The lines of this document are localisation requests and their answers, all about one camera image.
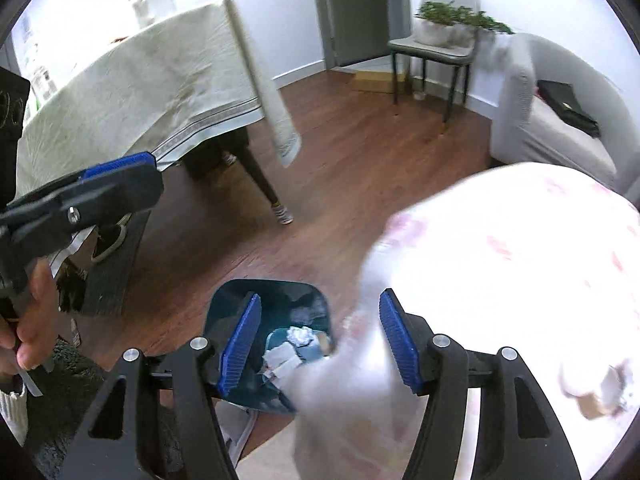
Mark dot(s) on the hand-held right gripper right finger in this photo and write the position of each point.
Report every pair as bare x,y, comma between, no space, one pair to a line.
400,345

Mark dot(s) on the dark wooden table leg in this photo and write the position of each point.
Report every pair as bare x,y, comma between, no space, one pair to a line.
260,175

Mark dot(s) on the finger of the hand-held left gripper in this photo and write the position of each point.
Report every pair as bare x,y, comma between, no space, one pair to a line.
115,187

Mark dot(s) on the dark teal waste bin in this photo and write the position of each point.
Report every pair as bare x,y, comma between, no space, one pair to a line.
285,291

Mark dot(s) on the grey dining chair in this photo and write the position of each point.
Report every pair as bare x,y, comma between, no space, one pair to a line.
435,53

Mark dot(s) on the person's left hand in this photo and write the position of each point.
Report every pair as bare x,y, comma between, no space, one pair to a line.
37,315

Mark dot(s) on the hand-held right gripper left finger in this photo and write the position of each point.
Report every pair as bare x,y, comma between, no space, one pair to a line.
240,345

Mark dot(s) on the flat cardboard sheet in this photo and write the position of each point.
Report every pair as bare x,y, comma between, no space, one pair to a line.
372,82

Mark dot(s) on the grey green door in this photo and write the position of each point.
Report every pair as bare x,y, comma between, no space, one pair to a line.
360,10

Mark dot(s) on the white kettle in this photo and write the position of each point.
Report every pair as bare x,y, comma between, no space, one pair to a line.
150,2

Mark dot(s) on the grey armchair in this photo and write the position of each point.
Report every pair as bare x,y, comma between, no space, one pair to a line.
520,110

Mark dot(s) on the tan cardboard box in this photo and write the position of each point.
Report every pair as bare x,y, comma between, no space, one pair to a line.
607,400

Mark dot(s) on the white barcode packaging box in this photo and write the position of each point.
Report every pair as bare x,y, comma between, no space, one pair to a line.
282,357

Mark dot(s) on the large white potted plant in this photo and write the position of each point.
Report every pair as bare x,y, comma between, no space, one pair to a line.
434,27

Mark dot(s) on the white round jar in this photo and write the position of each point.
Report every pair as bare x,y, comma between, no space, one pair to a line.
577,380

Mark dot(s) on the small white potted plant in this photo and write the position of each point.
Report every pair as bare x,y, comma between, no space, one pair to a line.
462,34

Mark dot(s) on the black bag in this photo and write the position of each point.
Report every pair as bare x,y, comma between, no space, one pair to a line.
567,105

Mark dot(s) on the large paper ball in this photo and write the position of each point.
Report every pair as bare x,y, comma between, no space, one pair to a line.
301,336

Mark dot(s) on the beige bordered tablecloth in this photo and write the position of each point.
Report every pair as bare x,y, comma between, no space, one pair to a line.
125,85

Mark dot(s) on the pink printed tablecloth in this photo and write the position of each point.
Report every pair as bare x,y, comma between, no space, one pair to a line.
500,260

